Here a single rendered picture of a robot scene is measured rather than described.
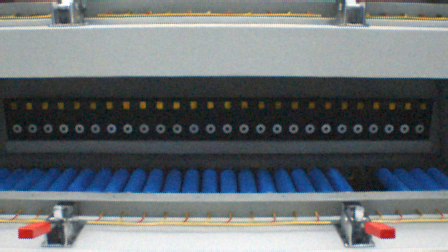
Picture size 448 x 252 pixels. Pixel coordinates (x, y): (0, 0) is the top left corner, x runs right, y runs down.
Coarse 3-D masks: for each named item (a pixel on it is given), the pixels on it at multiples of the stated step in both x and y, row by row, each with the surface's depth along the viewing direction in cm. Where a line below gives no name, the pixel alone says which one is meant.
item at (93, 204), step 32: (0, 192) 42; (32, 192) 42; (64, 192) 42; (96, 192) 43; (352, 192) 43; (384, 192) 43; (416, 192) 42; (128, 224) 40; (160, 224) 40; (192, 224) 40; (224, 224) 40; (256, 224) 40
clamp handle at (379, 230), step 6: (354, 210) 38; (360, 210) 37; (354, 216) 38; (360, 216) 38; (354, 222) 37; (360, 222) 36; (366, 222) 34; (372, 222) 34; (378, 222) 34; (366, 228) 34; (372, 228) 33; (378, 228) 31; (384, 228) 31; (390, 228) 31; (372, 234) 33; (378, 234) 31; (384, 234) 31; (390, 234) 31
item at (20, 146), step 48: (48, 144) 54; (96, 144) 54; (144, 144) 54; (192, 144) 54; (240, 144) 54; (288, 144) 54; (336, 144) 54; (384, 144) 54; (0, 240) 38; (96, 240) 38; (144, 240) 38; (192, 240) 39; (240, 240) 39; (288, 240) 38; (336, 240) 38; (384, 240) 38; (432, 240) 38
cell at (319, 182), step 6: (312, 174) 49; (318, 174) 48; (312, 180) 48; (318, 180) 47; (324, 180) 47; (312, 186) 48; (318, 186) 46; (324, 186) 45; (330, 186) 45; (318, 192) 45; (324, 192) 44; (330, 192) 44
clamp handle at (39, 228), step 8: (56, 208) 37; (56, 216) 38; (32, 224) 33; (40, 224) 33; (48, 224) 34; (56, 224) 36; (24, 232) 31; (32, 232) 31; (40, 232) 32; (48, 232) 34
